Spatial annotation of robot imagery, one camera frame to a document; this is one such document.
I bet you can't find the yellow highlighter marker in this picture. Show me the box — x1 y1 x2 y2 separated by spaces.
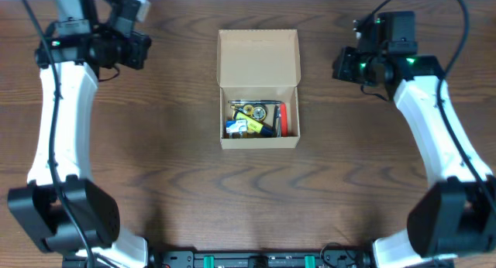
233 111 274 137

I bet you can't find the brown cardboard box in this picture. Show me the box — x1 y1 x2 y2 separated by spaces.
217 29 301 149

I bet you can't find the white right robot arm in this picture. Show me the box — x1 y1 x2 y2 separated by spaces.
333 12 495 267

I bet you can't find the black pen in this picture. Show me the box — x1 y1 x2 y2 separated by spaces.
228 99 282 105

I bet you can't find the red black stapler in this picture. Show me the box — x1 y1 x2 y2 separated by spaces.
273 103 288 138

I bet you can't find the correction tape dispenser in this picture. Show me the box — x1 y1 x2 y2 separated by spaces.
231 104 267 122

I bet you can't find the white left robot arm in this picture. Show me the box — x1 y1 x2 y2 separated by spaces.
8 0 160 267

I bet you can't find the blue white staples box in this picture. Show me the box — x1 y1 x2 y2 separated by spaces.
226 119 247 134

